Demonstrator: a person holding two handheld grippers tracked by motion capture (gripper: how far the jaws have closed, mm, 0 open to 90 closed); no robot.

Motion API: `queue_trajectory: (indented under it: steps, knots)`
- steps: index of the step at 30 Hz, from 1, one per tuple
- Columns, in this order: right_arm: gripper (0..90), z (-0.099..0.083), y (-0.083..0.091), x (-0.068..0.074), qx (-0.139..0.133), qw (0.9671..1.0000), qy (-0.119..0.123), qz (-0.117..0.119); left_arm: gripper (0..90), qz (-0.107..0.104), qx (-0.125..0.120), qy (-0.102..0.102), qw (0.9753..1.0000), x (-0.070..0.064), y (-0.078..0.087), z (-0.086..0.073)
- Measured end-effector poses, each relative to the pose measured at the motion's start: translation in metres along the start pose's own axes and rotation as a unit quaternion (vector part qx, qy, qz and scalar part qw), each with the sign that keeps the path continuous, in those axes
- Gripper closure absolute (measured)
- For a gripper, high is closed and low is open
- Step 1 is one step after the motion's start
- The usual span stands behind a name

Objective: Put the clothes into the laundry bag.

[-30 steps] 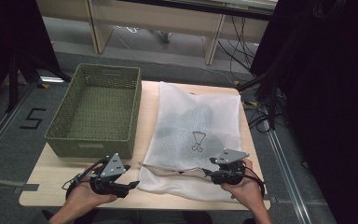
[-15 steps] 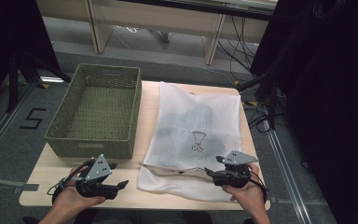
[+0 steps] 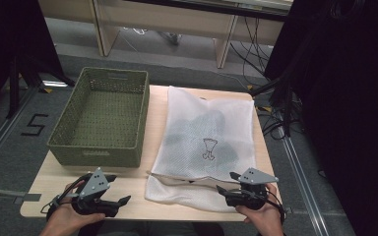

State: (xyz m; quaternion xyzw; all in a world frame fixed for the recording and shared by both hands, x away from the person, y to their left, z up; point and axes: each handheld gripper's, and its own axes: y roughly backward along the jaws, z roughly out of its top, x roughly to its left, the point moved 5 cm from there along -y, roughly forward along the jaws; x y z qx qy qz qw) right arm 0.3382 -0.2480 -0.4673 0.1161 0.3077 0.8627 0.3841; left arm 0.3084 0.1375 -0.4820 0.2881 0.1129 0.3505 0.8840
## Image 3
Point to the person's legs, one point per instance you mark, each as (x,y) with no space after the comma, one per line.
(164,229)

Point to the light wooden desk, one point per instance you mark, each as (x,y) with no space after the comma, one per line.
(164,19)

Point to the grey tape strip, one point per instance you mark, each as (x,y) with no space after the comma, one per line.
(10,194)

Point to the black curtain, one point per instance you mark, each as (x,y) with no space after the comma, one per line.
(351,98)
(6,39)

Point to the black garment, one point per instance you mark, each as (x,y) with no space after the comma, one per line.
(206,126)

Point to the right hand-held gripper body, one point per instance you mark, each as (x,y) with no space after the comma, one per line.
(252,195)

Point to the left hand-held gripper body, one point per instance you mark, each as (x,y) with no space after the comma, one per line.
(93,188)

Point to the person's right hand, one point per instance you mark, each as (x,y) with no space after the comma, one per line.
(265,218)

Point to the person's left hand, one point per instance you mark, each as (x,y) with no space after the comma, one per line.
(65,219)

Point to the green woven basket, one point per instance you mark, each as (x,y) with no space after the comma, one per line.
(105,114)

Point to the black metal stand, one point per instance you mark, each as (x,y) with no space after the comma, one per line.
(287,108)

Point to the white mesh laundry bag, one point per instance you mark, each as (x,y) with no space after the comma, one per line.
(190,98)

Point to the metal floor rail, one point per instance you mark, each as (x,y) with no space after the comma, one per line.
(303,183)
(0,134)

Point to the black tripod stand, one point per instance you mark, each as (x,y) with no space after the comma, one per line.
(16,82)

